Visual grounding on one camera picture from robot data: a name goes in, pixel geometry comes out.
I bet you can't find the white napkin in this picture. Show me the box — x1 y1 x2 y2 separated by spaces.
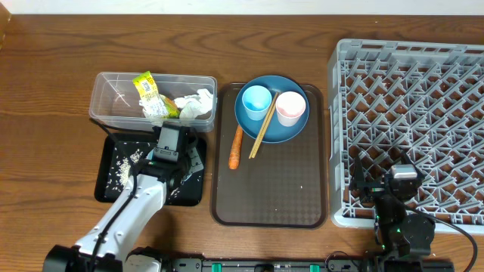
175 88 213 131

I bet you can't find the yellow green snack wrapper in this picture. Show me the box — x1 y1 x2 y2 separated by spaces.
132 71 180 119

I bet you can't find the light blue rice bowl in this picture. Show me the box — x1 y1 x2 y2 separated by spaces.
141 147 204 188

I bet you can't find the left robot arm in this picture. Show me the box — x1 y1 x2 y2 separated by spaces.
42 122 203 271

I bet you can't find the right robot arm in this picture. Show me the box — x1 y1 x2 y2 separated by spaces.
349 153 436 271

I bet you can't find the grey dishwasher rack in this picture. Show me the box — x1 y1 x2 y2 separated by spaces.
327 39 483 235

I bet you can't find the white rice pile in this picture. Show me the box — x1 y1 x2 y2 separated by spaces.
106 142 146 193

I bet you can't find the black plastic tray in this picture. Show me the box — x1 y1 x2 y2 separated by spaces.
94 133 206 206

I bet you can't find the orange carrot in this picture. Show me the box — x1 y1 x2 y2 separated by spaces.
228 125 244 170

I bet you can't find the brown serving tray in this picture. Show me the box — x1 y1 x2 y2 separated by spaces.
210 83 327 229

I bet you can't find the clear plastic bin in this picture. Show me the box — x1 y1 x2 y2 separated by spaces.
89 72 217 132

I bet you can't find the dark blue plate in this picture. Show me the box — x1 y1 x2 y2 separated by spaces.
234 75 310 144

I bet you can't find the pink cup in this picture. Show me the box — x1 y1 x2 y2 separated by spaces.
276 91 306 127

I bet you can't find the light blue cup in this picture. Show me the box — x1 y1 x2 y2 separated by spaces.
242 85 272 121

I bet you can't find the right wooden chopstick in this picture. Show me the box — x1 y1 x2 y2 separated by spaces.
250 92 280 159

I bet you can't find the wooden chopstick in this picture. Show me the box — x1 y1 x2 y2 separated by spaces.
248 92 279 159
250 92 280 159

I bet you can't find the left wooden chopstick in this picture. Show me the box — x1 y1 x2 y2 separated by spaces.
248 92 279 159

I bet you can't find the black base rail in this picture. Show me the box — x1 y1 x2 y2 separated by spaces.
124 258 455 272

